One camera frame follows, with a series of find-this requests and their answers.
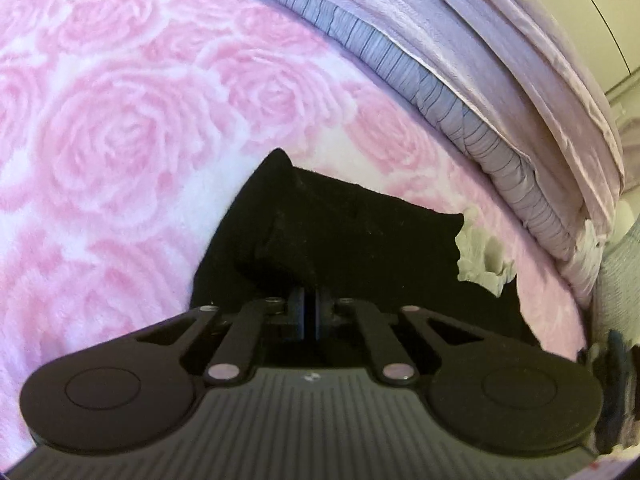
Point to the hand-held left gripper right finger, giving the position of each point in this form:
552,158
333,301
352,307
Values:
322,315

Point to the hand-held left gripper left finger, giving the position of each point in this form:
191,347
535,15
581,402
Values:
297,315

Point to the black garment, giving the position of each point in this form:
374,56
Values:
350,225

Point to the cream fuzzy cloth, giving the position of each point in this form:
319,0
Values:
485,255

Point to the pink rose blanket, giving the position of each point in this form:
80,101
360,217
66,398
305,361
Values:
125,135

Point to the striped quilt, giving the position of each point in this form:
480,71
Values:
400,75

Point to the pink satin pillow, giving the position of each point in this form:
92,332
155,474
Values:
475,35

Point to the cream wardrobe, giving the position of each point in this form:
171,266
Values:
600,20

